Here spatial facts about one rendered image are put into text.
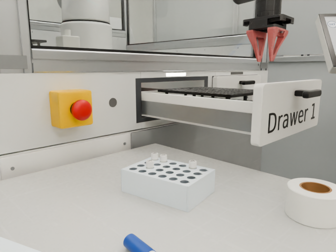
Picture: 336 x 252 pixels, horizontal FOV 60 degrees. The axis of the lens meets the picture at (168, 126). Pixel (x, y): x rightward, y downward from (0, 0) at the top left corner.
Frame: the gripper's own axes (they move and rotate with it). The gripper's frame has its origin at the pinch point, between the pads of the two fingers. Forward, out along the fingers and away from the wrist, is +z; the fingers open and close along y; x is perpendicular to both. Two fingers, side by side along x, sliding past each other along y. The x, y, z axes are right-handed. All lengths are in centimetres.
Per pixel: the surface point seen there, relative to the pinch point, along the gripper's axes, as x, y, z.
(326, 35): 73, -12, -15
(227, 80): 14.5, -21.2, 5.2
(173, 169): -35.4, 4.7, 20.1
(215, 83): 8.7, -21.7, 6.3
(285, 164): 154, -61, 69
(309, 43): 150, -50, -22
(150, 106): -20.8, -18.5, 12.2
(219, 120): -20.1, 2.1, 13.6
